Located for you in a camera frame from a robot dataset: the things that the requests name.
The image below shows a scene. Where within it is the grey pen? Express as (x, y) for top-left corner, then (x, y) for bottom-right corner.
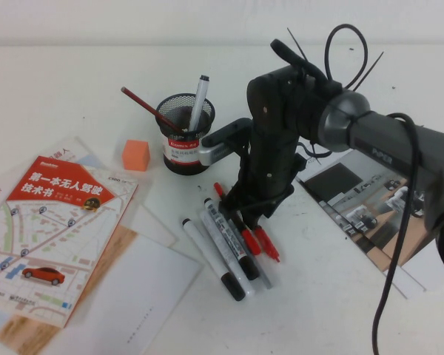
(227, 217), (274, 289)

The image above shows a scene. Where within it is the black looped cable with plug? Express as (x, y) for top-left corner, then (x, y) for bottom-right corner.
(269, 24), (369, 98)

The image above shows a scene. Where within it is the red gel pen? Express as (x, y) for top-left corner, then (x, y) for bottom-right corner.
(252, 226), (280, 264)

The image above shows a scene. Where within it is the red pencil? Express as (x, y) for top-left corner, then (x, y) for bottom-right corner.
(120, 86), (186, 133)

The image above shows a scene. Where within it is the black zip tie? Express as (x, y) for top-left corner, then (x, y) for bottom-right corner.
(347, 50), (385, 92)
(286, 27), (309, 64)

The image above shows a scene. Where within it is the labelled white marker black cap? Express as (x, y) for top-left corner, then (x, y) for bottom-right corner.
(202, 197), (260, 281)

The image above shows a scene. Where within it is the orange map cover book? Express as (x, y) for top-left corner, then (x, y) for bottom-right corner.
(0, 155), (139, 329)

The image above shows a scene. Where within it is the robot photo brochure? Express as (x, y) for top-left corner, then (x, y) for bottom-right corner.
(383, 254), (427, 300)
(295, 147), (443, 274)

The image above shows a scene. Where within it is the white marker with black tip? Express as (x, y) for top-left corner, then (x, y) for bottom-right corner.
(187, 75), (211, 133)

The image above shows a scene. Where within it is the plain white booklet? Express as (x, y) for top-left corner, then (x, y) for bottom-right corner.
(51, 235), (204, 355)

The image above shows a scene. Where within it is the black pen with red caps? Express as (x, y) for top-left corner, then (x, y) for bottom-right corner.
(213, 181), (263, 257)

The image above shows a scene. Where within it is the black mesh pen holder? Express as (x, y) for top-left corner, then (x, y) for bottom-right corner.
(155, 92), (216, 175)

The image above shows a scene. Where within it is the plain white marker black cap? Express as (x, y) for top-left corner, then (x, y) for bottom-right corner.
(181, 218), (246, 302)

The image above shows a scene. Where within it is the wood print brochure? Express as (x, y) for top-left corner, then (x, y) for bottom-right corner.
(0, 225), (138, 354)

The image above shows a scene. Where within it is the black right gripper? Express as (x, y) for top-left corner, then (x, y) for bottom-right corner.
(221, 68), (306, 233)

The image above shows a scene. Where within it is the white brochure with red print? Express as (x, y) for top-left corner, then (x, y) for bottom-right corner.
(0, 136), (179, 252)

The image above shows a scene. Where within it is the orange foam cube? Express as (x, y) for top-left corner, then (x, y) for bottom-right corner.
(121, 139), (150, 172)

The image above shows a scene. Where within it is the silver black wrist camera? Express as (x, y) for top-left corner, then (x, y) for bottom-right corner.
(201, 118), (253, 166)

